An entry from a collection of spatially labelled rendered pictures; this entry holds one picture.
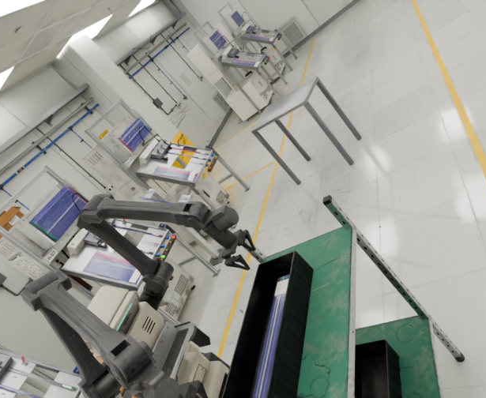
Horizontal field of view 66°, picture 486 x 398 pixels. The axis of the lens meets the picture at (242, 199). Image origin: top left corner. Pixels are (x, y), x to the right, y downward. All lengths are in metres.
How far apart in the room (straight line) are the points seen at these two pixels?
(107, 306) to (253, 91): 6.35
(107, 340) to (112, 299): 0.52
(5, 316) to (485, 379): 4.39
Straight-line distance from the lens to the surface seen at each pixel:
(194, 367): 1.69
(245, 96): 7.51
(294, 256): 1.31
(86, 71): 6.59
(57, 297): 1.11
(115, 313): 1.44
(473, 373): 2.08
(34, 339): 5.01
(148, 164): 4.58
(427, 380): 1.72
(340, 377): 1.10
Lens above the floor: 1.77
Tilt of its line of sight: 21 degrees down
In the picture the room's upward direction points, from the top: 44 degrees counter-clockwise
